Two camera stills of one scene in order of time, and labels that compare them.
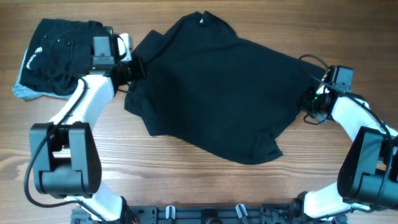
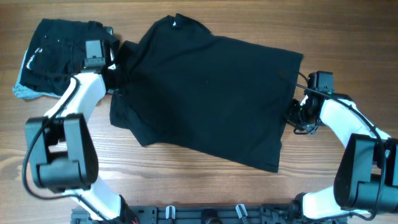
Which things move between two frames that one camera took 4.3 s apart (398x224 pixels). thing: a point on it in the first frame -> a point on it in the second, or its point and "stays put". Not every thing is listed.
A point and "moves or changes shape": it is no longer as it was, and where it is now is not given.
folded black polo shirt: (60, 53) stays put
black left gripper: (139, 72) -> (121, 86)
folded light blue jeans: (23, 92) stays put
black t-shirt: (203, 84) moves or changes shape
